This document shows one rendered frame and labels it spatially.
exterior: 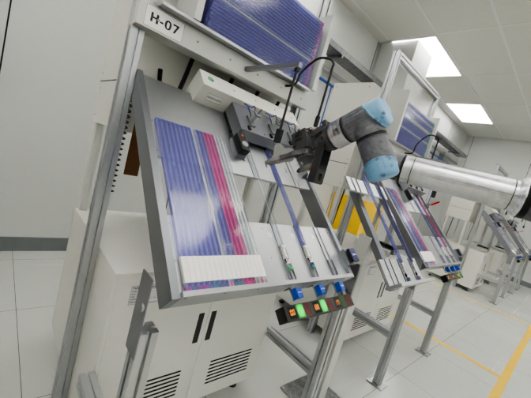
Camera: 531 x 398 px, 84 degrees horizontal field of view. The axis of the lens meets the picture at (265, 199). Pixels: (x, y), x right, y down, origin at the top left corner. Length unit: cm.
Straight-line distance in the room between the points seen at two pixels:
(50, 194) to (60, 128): 47
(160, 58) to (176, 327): 94
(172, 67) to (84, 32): 135
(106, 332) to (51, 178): 165
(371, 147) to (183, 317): 81
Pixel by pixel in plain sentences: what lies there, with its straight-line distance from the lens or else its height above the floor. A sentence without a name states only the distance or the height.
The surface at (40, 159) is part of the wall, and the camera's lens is 249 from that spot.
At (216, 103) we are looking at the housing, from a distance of 113.
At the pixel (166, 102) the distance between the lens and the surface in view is 102.
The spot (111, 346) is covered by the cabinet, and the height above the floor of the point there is 39.
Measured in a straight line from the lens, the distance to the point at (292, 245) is 96.
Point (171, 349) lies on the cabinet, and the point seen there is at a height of 33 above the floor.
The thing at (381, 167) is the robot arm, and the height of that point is 109.
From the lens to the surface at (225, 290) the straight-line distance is 70.
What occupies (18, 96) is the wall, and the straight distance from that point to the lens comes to 245.
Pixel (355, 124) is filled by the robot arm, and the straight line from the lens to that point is 78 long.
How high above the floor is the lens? 103
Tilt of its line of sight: 7 degrees down
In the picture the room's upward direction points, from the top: 16 degrees clockwise
